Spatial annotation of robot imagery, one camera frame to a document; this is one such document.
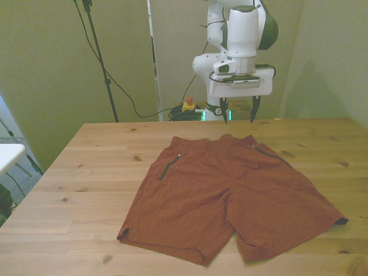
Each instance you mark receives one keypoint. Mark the black camera stand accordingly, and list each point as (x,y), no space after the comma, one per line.
(99,54)

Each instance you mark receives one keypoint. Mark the yellow emergency stop box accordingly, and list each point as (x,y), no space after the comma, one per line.
(188,107)

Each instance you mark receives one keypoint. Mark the green leafy plant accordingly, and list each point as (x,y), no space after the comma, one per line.
(4,198)

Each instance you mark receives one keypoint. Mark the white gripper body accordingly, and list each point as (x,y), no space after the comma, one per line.
(264,84)

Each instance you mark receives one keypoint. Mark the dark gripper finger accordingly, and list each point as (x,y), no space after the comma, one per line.
(255,106)
(224,107)

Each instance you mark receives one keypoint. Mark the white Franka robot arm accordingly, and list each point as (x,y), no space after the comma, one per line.
(241,28)

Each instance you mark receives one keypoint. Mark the white vertical panel edge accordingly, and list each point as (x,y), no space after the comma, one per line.
(156,95)

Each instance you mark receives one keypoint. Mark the rust red shorts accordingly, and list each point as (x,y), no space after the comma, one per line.
(201,201)

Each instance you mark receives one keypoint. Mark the white side table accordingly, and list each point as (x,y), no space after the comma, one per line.
(8,156)

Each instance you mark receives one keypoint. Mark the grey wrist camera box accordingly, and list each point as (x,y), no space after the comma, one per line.
(244,83)

